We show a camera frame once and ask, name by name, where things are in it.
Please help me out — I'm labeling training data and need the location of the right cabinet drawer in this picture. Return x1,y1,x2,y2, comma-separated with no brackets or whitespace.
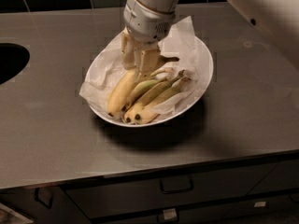
250,160,299,194

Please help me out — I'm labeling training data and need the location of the dark drawer front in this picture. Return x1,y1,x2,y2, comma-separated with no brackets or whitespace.
66,163,274,218

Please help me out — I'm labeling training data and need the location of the large yellow top banana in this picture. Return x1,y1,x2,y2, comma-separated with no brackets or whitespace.
107,55,180,118

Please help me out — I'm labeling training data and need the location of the lower drawer with label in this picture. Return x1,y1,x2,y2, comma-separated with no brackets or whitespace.
95,203,234,224

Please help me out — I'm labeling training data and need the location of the yellow leftmost banana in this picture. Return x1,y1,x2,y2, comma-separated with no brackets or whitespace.
122,67,174,111

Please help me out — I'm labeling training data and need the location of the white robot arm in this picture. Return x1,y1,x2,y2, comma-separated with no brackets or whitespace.
121,0,299,79

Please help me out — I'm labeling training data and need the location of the dark sink opening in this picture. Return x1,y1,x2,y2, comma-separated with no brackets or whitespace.
0,43,30,84

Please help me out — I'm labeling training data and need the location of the white crumpled paper liner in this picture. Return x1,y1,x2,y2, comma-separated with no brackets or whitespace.
78,16,200,125

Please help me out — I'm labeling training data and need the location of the black left cabinet handle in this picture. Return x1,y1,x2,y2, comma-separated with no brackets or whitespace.
34,188,53,209

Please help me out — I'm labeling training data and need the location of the yellow-green middle banana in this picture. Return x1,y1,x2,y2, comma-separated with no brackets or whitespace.
122,70,184,124

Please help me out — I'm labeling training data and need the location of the yellow-green right banana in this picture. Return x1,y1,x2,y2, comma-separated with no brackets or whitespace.
133,77,191,124

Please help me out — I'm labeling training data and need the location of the yellow-green banana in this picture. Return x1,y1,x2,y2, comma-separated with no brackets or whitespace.
122,70,184,124
133,77,191,124

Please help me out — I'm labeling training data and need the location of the black drawer handle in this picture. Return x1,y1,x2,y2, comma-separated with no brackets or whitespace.
160,175,193,194

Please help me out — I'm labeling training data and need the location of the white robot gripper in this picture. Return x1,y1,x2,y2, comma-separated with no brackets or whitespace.
121,0,175,82

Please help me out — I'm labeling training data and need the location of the white oval bowl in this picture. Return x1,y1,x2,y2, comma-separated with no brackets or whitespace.
84,27,214,128

